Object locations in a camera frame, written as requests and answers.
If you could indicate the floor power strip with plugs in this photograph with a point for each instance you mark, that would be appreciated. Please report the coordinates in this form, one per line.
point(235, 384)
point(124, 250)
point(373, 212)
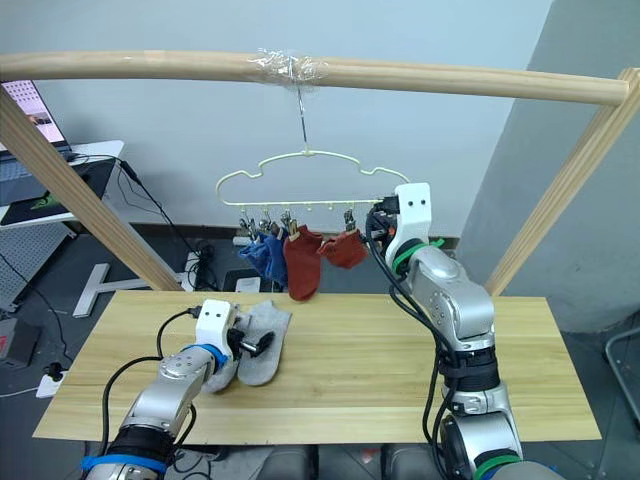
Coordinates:
point(202, 270)

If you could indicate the short red sock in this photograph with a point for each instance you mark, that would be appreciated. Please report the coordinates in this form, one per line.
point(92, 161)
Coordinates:
point(345, 252)

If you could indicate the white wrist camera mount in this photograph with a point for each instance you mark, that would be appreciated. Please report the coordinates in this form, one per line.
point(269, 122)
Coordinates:
point(412, 220)
point(215, 325)

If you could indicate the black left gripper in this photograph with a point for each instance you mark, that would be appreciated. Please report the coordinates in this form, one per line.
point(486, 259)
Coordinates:
point(236, 342)

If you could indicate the open laptop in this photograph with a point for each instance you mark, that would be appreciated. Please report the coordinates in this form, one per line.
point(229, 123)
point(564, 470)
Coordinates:
point(30, 112)

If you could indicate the white desk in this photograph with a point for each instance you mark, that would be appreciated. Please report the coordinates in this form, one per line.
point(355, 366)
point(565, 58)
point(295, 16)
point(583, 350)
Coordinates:
point(100, 148)

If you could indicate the clear tape wrap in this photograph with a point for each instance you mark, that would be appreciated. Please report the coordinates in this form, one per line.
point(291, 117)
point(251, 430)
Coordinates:
point(290, 67)

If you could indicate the white power strip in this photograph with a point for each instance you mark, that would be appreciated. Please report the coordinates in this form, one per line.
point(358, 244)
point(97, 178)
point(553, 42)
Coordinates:
point(50, 382)

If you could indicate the slanted wooden post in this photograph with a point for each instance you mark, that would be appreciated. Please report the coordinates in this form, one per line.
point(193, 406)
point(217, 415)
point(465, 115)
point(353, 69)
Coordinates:
point(565, 185)
point(75, 185)

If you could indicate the grey perforated board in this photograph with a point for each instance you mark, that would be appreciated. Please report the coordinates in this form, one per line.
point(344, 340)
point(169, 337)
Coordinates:
point(30, 255)

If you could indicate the black box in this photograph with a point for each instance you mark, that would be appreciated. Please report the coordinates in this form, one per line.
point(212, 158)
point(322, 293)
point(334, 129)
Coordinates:
point(17, 342)

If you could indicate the metal hanger clip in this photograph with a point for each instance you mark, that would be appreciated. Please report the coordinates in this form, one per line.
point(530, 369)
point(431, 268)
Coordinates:
point(288, 224)
point(349, 222)
point(244, 223)
point(265, 222)

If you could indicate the cream clip hanger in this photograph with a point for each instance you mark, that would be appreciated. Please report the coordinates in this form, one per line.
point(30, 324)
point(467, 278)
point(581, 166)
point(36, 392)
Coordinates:
point(306, 151)

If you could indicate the small white floor device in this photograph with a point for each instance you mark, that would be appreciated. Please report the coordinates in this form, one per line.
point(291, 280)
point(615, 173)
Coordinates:
point(248, 285)

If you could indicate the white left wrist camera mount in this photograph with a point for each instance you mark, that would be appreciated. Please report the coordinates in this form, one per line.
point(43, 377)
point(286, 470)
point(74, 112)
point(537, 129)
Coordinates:
point(215, 325)

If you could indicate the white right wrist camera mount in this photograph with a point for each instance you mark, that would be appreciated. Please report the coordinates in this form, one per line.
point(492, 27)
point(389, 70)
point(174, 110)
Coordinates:
point(412, 220)

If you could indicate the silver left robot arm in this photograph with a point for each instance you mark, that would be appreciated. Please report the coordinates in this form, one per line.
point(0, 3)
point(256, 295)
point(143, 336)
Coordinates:
point(175, 380)

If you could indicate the horizontal wooden rod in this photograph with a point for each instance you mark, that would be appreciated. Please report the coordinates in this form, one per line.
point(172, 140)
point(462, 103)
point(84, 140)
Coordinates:
point(150, 62)

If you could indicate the long red sock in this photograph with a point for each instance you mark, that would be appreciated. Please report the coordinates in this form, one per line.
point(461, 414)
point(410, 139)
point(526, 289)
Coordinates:
point(302, 265)

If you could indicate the black desk mat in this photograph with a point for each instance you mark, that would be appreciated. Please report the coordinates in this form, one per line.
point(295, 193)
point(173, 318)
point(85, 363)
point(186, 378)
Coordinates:
point(95, 175)

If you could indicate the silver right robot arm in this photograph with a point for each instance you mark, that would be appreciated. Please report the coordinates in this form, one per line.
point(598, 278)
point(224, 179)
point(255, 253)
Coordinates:
point(450, 295)

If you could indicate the blue sock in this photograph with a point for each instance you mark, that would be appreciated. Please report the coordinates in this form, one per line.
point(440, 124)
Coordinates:
point(276, 260)
point(252, 256)

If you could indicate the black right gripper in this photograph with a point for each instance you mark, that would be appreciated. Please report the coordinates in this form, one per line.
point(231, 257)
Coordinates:
point(384, 226)

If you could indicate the grey metal chair frame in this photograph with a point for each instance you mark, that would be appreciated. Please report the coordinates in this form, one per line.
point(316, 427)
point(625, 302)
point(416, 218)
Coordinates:
point(622, 360)

